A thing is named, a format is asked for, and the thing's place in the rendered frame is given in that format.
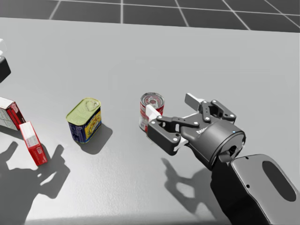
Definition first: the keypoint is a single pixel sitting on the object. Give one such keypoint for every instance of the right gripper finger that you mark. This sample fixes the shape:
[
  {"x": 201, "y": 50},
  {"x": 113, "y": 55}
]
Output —
[
  {"x": 161, "y": 136},
  {"x": 206, "y": 110}
]

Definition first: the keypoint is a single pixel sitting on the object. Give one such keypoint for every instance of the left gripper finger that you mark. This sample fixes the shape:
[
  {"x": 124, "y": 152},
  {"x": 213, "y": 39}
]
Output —
[{"x": 4, "y": 69}]

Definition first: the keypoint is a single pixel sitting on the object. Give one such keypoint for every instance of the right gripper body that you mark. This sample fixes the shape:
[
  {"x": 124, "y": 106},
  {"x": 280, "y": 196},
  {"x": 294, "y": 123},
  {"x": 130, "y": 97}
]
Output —
[{"x": 215, "y": 140}]

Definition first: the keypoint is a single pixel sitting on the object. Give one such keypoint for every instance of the red and white can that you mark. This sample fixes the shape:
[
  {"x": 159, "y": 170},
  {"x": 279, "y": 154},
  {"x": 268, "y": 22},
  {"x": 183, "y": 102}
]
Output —
[{"x": 152, "y": 100}]

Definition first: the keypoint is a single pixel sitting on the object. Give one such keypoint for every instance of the green and blue rectangular can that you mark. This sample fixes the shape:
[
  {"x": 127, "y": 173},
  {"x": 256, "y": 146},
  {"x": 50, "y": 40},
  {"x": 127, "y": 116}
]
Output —
[{"x": 83, "y": 112}]

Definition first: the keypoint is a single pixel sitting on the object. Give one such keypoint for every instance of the red and white carton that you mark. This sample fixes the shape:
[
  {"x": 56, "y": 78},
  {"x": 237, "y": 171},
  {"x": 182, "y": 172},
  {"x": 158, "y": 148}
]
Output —
[
  {"x": 9, "y": 114},
  {"x": 32, "y": 143}
]

